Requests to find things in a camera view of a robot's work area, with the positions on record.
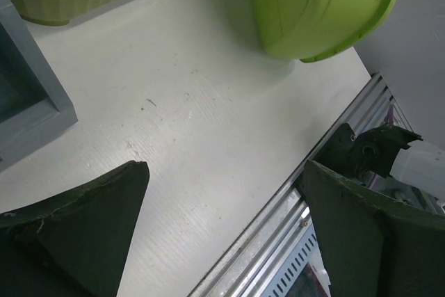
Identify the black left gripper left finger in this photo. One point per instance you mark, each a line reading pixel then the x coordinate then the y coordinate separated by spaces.
pixel 74 243

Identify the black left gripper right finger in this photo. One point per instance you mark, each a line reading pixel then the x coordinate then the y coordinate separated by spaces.
pixel 371 244

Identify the lime green plastic basin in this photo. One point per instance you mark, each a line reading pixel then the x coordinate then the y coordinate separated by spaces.
pixel 314 30

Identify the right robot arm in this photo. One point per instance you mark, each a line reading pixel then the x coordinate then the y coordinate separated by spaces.
pixel 387 151

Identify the grey plastic crate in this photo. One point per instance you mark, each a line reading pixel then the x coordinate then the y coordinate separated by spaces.
pixel 35 108

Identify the white slotted cable duct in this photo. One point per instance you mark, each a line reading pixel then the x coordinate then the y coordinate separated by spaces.
pixel 289 269

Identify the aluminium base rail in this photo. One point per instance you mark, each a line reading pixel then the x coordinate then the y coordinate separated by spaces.
pixel 242 270

